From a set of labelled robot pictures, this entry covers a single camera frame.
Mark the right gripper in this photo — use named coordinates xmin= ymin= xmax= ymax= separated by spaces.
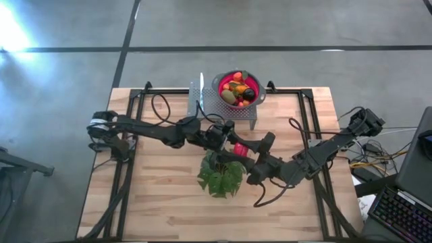
xmin=241 ymin=133 xmax=291 ymax=186

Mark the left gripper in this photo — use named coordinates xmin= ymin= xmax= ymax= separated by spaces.
xmin=201 ymin=119 xmax=252 ymax=165

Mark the red plastic tomato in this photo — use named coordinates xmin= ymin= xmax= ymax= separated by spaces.
xmin=234 ymin=142 xmax=250 ymax=157

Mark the red colander grey rim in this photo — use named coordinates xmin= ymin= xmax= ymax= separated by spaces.
xmin=211 ymin=70 xmax=267 ymax=111

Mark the green monstera plant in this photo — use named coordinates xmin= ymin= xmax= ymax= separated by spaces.
xmin=196 ymin=150 xmax=247 ymax=199

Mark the perforated grey metal stand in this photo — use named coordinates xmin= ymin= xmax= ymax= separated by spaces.
xmin=187 ymin=79 xmax=258 ymax=131

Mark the silver knife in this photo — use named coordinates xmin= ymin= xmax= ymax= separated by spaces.
xmin=198 ymin=72 xmax=205 ymax=111

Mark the black box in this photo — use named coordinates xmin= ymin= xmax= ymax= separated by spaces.
xmin=352 ymin=167 xmax=374 ymax=183

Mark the white paper sheet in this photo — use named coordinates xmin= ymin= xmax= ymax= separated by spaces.
xmin=357 ymin=195 xmax=374 ymax=220

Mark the grey desk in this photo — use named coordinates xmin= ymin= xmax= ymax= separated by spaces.
xmin=0 ymin=148 xmax=55 ymax=177

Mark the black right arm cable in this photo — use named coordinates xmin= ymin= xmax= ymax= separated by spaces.
xmin=252 ymin=107 xmax=367 ymax=208

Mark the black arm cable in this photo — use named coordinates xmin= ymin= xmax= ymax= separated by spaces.
xmin=252 ymin=107 xmax=367 ymax=208
xmin=150 ymin=92 xmax=225 ymax=126

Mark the black aluminium table frame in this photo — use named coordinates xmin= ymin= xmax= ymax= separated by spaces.
xmin=82 ymin=86 xmax=358 ymax=241

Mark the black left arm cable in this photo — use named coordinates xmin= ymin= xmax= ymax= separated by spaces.
xmin=150 ymin=92 xmax=225 ymax=126

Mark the yellow cable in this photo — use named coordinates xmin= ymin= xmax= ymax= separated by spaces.
xmin=349 ymin=150 xmax=409 ymax=169

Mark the white cable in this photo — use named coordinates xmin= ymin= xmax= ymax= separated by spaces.
xmin=371 ymin=126 xmax=418 ymax=136

